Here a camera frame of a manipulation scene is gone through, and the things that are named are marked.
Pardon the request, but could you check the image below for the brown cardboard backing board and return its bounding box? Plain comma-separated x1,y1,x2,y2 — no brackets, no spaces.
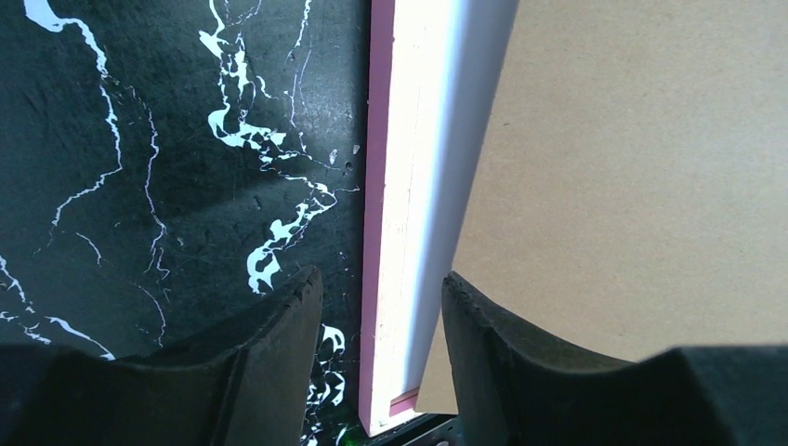
414,0,788,414

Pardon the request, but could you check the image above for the pink wooden picture frame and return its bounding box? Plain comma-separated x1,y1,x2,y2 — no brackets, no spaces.
358,0,481,439

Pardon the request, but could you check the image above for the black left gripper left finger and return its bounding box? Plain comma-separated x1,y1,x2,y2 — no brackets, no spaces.
1,266,323,445

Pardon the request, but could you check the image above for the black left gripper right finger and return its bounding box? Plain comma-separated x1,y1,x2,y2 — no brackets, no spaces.
441,273,787,445

